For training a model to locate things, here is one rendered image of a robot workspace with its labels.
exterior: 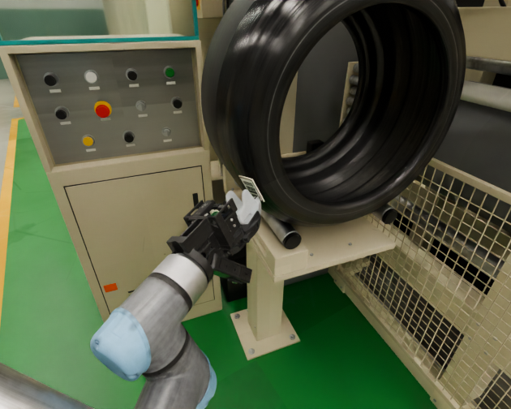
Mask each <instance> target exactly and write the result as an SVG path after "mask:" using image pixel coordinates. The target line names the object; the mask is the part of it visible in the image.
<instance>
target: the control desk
mask: <svg viewBox="0 0 511 409"><path fill-rule="evenodd" d="M0 57H1V59H2V62H3V65H4V67H5V69H6V73H7V75H8V77H9V80H10V82H11V86H12V88H13V90H14V93H15V96H16V98H17V101H18V103H19V107H20V109H21V111H22V113H23V116H24V119H25V122H26V124H27V126H28V130H29V132H30V134H31V137H32V140H33V142H34V144H35V147H36V150H37V152H38V155H39V157H40V159H41V163H42V165H43V167H44V170H45V172H46V175H47V177H48V180H49V183H50V186H51V187H52V190H53V192H54V196H55V198H56V201H57V202H58V207H59V208H60V211H61V213H62V216H63V219H64V222H65V223H66V226H67V229H68V232H69V234H70V237H71V240H72V242H73V244H74V247H75V250H76V252H77V255H78V257H79V261H80V263H81V265H82V267H83V270H84V273H85V276H86V278H87V280H88V284H89V286H90V288H91V291H92V294H93V297H94V299H95V301H96V303H97V307H98V309H99V312H100V314H101V317H102V320H103V322H104V323H105V322H106V321H107V320H108V318H109V317H110V314H111V312H112V311H113V310H114V309H115V308H118V307H119V306H120V305H121V304H122V303H123V302H124V301H125V300H126V299H127V298H128V297H129V296H130V295H131V293H132V292H133V291H134V290H135V289H136V288H137V287H138V286H139V285H140V284H141V283H142V282H143V281H144V280H145V279H146V278H147V277H148V276H149V275H150V273H151V272H152V271H153V270H154V269H155V268H156V267H157V266H158V265H159V264H160V263H161V262H162V261H163V260H164V259H165V258H166V257H167V256H168V255H170V254H171V253H172V251H171V249H170V247H169V246H168V244H167V243H166V241H167V240H168V239H169V238H170V237H171V236H180V235H181V234H182V233H183V232H184V231H185V230H186V229H187V228H188V226H187V224H186V222H185V221H184V219H183V218H184V217H185V216H186V215H187V214H188V213H189V212H190V211H191V210H192V209H193V208H194V207H195V206H196V205H197V204H198V203H199V202H200V201H201V200H203V202H205V201H206V200H213V184H212V174H211V164H210V154H209V142H208V134H207V132H206V129H205V125H204V119H203V114H202V107H201V82H202V75H203V63H202V53H201V43H200V41H198V40H191V41H134V42H106V43H77V44H48V45H0ZM113 283H116V285H117V288H118V289H117V290H116V291H110V292H106V293H105V289H104V287H103V286H106V285H109V284H113ZM220 310H222V302H221V284H220V277H218V276H217V275H213V278H212V279H211V281H210V282H209V283H208V286H207V288H206V290H205V291H204V293H203V294H202V295H201V296H200V297H199V299H198V300H197V301H196V303H195V304H194V306H193V307H192V308H191V310H190V311H189V313H188V314H187V315H186V316H185V317H184V319H183V320H182V321H187V320H190V319H193V318H196V317H198V316H203V315H206V314H209V313H212V312H216V311H220Z"/></svg>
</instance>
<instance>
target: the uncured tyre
mask: <svg viewBox="0 0 511 409"><path fill-rule="evenodd" d="M339 22H342V23H343V24H344V26H345V27H346V29H347V30H348V32H349V34H350V35H351V37H352V39H353V42H354V45H355V49H356V51H357V55H358V61H359V81H358V86H357V91H356V94H355V97H354V101H353V104H352V106H351V108H350V111H349V113H348V114H347V116H346V119H345V120H344V122H343V123H342V125H341V126H340V127H339V128H338V130H337V131H336V132H335V133H334V134H333V135H332V136H331V137H330V138H329V139H328V140H327V141H326V142H325V143H323V144H322V145H321V146H320V147H318V148H317V149H314V150H312V151H310V152H309V153H306V154H303V155H301V156H297V157H281V150H280V124H281V115H282V111H283V107H284V104H285V100H286V96H287V93H288V91H289V89H290V86H291V84H292V81H293V79H294V77H295V75H296V73H297V71H298V69H299V68H300V66H301V65H302V63H303V61H304V59H305V58H306V56H307V55H308V54H309V53H310V51H311V50H312V48H313V47H314V46H315V45H316V43H317V42H318V41H319V40H320V39H321V38H322V37H323V36H324V35H325V34H326V33H327V32H328V31H329V30H330V29H331V28H333V27H334V26H335V25H336V24H338V23H339ZM465 73H466V40H465V34H464V30H463V27H462V20H461V16H460V13H459V10H458V7H457V3H456V0H234V1H233V2H232V3H231V5H230V6H229V8H228V9H227V11H226V12H225V14H224V15H223V17H222V19H221V21H220V23H219V24H218V26H217V29H216V31H215V33H214V34H213V38H212V40H211V42H210V45H209V47H208V52H207V55H206V59H205V62H204V69H203V75H202V82H201V107H202V114H203V119H204V125H205V129H206V132H207V134H208V138H209V141H210V143H211V145H212V147H213V149H214V151H215V153H216V155H217V156H218V158H219V159H220V160H221V162H222V164H223V165H224V166H225V168H226V169H227V170H228V171H229V173H230V174H231V176H232V177H233V179H234V180H235V182H236V183H237V184H238V185H239V187H240V188H241V189H242V191H243V190H245V189H246V188H245V187H244V185H243V183H242V181H241V179H240V178H239V175H241V176H243V177H247V178H250V179H253V180H254V182H255V185H256V186H257V187H258V189H259V191H260V194H261V195H262V197H263V198H264V202H263V201H260V202H261V209H262V210H264V211H265V212H266V213H269V214H270V215H272V216H274V217H276V218H278V219H280V220H282V221H284V222H288V223H290V224H294V225H297V226H308V227H322V226H333V225H336V224H340V223H343V222H348V221H351V220H354V219H356V218H359V217H362V216H365V215H367V214H369V213H372V212H373V211H375V210H377V209H379V208H380V207H382V206H384V205H386V204H387V203H388V202H390V201H391V200H392V199H394V198H395V197H396V196H398V195H399V194H400V193H401V192H403V191H404V190H405V189H406V188H407V187H408V186H409V185H410V184H411V183H412V182H413V181H414V180H415V179H416V178H417V177H418V176H419V175H420V173H421V172H422V171H423V170H424V168H425V167H426V166H427V164H428V163H429V162H430V160H431V159H432V158H433V156H434V155H435V153H436V151H437V150H438V148H439V147H440V145H441V143H442V142H443V140H444V138H445V136H446V134H447V132H448V130H449V128H450V126H451V123H452V121H453V118H454V116H455V114H456V111H457V107H458V104H459V101H460V98H461V94H462V89H463V84H464V79H465Z"/></svg>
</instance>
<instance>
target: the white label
mask: <svg viewBox="0 0 511 409"><path fill-rule="evenodd" d="M239 178H240V179H241V181H242V183H243V185H244V187H245V188H246V189H247V190H248V191H249V192H250V193H251V195H252V197H255V196H258V197H259V198H260V200H261V201H263V202H264V198H263V197H262V195H261V194H260V191H259V189H258V187H257V186H256V184H255V182H254V180H253V179H250V178H247V177H243V176H241V175H239Z"/></svg>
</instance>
